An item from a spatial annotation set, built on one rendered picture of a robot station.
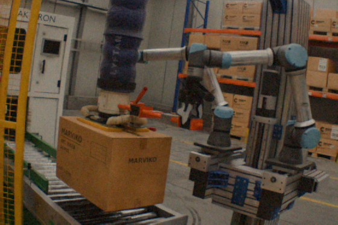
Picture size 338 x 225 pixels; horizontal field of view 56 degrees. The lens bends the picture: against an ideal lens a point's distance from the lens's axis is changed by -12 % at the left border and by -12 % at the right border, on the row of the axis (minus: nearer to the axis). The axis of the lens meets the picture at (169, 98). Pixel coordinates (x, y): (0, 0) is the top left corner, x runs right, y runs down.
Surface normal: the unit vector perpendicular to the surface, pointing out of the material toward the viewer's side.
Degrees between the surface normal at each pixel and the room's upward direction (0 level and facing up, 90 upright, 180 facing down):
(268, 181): 90
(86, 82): 90
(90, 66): 90
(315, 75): 87
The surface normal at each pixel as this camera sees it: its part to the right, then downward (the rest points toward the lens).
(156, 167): 0.69, 0.13
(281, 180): -0.66, -0.05
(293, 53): 0.11, -0.06
